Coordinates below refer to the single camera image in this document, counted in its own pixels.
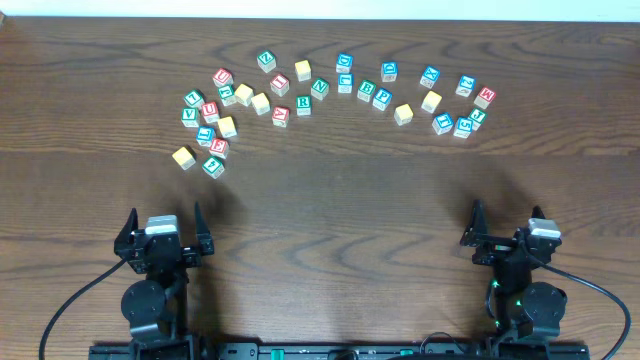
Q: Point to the red I block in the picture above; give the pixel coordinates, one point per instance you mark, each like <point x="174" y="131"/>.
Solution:
<point x="279" y="85"/>

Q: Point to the yellow s block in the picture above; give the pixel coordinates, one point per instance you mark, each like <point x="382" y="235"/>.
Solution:
<point x="431" y="102"/>
<point x="260" y="104"/>

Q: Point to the red A block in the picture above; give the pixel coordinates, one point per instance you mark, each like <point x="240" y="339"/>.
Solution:
<point x="280" y="116"/>

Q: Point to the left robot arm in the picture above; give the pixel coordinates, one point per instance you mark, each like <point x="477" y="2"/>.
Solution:
<point x="156" y="307"/>

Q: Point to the green j block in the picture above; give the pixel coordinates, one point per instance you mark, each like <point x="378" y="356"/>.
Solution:
<point x="477" y="116"/>
<point x="227" y="95"/>

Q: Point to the green Z block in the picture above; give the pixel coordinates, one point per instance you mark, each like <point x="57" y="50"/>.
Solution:
<point x="266" y="61"/>

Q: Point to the blue X block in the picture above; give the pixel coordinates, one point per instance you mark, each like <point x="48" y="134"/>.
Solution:
<point x="429" y="77"/>

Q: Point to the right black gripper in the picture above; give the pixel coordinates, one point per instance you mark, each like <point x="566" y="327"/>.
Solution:
<point x="501" y="242"/>

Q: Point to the blue P block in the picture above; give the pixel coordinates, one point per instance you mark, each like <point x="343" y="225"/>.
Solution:
<point x="382" y="99"/>

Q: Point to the blue 5 block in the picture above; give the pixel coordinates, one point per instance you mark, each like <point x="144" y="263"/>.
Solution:
<point x="463" y="128"/>

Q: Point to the yellow S block right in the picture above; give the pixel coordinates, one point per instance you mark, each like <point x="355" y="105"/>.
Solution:
<point x="431" y="102"/>

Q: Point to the green J block right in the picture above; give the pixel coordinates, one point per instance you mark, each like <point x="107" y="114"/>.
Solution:
<point x="477" y="116"/>

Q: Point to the yellow C block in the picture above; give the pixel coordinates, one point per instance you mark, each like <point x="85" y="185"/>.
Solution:
<point x="244" y="94"/>

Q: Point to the green N block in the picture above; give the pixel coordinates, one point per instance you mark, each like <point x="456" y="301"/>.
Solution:
<point x="320" y="88"/>

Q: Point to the red u block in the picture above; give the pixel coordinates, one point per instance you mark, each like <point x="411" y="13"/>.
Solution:
<point x="210" y="112"/>
<point x="222" y="77"/>

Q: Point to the blue D block right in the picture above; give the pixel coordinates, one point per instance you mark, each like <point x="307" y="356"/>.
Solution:
<point x="389" y="71"/>

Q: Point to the yellow S block left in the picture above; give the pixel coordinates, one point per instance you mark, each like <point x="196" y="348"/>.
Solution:
<point x="260" y="104"/>

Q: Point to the yellow K block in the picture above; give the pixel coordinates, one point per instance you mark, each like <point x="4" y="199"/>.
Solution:
<point x="227" y="127"/>

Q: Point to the blue 2 block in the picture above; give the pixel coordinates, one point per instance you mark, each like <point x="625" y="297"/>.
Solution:
<point x="465" y="86"/>

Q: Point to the blue L block left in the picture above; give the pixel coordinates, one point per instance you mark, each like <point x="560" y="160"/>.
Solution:
<point x="205" y="136"/>

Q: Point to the red E block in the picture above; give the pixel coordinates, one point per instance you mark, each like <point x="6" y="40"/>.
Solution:
<point x="219" y="148"/>

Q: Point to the green 4 block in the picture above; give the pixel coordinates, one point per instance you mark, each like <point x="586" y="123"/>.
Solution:
<point x="213" y="167"/>

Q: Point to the plain yellow block centre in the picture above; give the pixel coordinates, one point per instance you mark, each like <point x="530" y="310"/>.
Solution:
<point x="403" y="114"/>

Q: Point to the red M block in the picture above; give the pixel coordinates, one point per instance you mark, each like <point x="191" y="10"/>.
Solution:
<point x="484" y="97"/>

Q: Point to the green B block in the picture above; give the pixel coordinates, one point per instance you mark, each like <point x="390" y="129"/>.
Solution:
<point x="366" y="90"/>

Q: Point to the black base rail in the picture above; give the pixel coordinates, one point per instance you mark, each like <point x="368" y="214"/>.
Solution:
<point x="253" y="351"/>

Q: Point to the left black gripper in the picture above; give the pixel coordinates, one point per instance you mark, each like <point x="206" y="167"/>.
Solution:
<point x="163" y="248"/>

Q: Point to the blue T block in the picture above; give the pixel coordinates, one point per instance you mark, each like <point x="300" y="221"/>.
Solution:
<point x="442" y="123"/>

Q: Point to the green J block left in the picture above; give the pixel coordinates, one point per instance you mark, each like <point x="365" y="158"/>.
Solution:
<point x="227" y="95"/>

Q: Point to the green V block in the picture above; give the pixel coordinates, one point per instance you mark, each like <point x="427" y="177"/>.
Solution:
<point x="190" y="117"/>

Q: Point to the yellow O block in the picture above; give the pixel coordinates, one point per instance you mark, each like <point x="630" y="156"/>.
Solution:
<point x="303" y="70"/>

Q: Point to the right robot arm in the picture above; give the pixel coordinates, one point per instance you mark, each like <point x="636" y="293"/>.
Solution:
<point x="527" y="313"/>

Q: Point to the green R block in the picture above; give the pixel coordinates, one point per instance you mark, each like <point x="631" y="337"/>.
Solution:
<point x="303" y="105"/>

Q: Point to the yellow block far left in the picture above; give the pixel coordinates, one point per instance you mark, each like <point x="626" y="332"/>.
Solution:
<point x="184" y="157"/>

